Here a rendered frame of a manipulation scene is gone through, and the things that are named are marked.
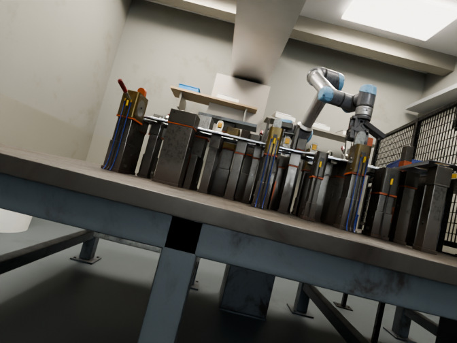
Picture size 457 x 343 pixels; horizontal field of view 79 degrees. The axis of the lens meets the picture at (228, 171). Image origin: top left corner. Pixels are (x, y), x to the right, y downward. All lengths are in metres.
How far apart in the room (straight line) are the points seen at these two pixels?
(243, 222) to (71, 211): 0.37
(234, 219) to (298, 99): 4.38
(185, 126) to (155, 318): 0.80
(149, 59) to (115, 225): 4.54
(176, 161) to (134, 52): 4.09
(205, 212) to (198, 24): 4.80
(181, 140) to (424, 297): 0.96
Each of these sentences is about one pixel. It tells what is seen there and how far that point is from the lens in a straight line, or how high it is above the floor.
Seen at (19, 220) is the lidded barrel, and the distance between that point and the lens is 2.82.
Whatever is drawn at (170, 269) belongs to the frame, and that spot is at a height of 0.54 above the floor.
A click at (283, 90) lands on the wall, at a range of 4.87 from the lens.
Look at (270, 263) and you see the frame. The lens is 0.65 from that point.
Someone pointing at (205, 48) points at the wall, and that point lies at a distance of 5.04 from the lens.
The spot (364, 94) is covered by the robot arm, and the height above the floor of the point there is 1.32.
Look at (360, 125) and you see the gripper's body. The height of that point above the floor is 1.18.
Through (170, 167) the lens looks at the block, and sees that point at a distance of 1.22.
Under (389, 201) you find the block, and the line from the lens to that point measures 1.26.
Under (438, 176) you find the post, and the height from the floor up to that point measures 0.95.
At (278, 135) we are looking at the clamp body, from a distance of 1.18.
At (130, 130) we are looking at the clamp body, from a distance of 1.30.
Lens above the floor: 0.74
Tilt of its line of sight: 4 degrees up
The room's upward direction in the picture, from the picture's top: 14 degrees clockwise
